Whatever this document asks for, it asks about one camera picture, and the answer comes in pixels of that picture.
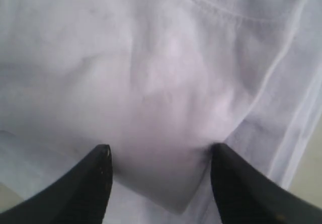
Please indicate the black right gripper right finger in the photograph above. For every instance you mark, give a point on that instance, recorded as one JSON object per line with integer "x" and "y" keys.
{"x": 244, "y": 195}

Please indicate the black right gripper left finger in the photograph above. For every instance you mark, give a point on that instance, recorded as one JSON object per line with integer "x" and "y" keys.
{"x": 79, "y": 196}

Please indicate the white t-shirt red patch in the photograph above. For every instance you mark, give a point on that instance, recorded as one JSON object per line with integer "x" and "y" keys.
{"x": 160, "y": 81}

